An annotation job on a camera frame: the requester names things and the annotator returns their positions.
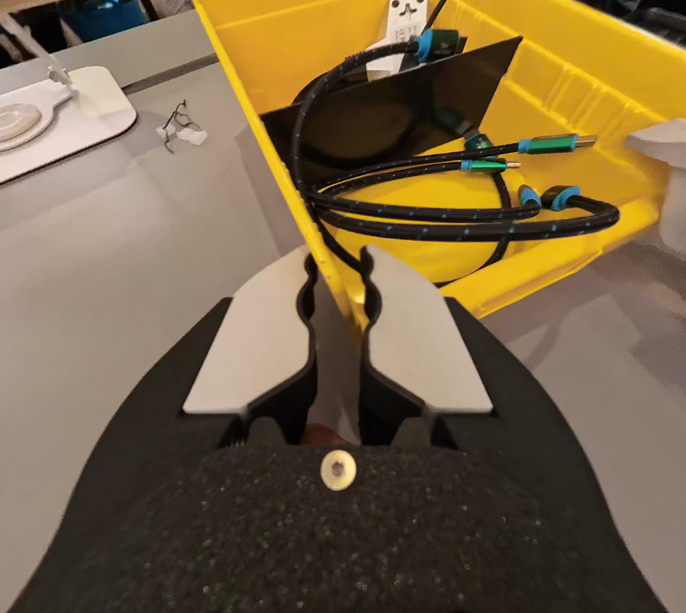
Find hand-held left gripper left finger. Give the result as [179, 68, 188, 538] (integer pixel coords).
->
[182, 247, 319, 445]

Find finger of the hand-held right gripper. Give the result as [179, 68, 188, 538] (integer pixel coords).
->
[624, 119, 686, 170]
[660, 176, 686, 249]

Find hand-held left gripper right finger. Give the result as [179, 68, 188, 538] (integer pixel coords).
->
[359, 244, 495, 445]

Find grey hdmi switch box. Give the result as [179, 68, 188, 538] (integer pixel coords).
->
[366, 0, 468, 88]

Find yellow plastic bin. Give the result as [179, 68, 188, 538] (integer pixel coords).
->
[188, 0, 686, 327]

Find grey desk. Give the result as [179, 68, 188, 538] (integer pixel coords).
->
[0, 10, 686, 613]

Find black divider panel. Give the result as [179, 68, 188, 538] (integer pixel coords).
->
[259, 36, 523, 196]

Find white board stand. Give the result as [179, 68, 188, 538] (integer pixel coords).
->
[0, 0, 137, 185]

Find blue container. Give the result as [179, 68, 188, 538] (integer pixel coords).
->
[64, 0, 148, 43]

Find white scrap with black wire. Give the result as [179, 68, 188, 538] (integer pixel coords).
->
[156, 99, 209, 153]

